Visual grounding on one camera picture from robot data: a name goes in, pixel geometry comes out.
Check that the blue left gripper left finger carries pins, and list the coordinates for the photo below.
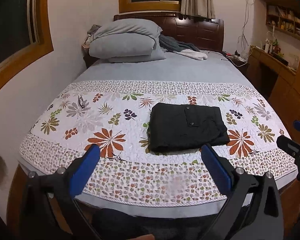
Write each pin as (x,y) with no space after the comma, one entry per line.
(81,170)

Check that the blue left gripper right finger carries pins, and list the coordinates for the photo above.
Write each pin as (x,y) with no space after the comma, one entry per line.
(219,169)

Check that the black pants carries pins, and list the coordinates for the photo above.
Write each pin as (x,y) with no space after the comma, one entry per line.
(174,128)

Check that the wooden desk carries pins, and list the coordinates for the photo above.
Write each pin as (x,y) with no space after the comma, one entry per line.
(271,79)

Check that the black eyeglasses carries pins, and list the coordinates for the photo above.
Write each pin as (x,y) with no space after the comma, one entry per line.
(81,102)

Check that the light blue bed sheet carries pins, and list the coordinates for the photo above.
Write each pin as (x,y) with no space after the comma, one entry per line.
(174,68)

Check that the white cloth on bed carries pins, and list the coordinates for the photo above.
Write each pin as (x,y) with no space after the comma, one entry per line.
(196,55)

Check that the grey pillow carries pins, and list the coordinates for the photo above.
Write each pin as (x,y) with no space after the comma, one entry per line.
(121,45)

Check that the dark wooden headboard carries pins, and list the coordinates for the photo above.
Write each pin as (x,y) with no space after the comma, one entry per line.
(205,34)

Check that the dark grey blanket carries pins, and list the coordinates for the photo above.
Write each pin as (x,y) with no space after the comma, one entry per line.
(171,44)

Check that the grey folded duvet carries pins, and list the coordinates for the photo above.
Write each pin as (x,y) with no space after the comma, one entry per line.
(133,25)

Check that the wooden framed side window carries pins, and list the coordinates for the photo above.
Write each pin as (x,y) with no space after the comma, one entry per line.
(25,35)

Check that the wooden wall bookshelf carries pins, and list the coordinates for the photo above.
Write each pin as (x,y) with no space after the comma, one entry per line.
(284,20)

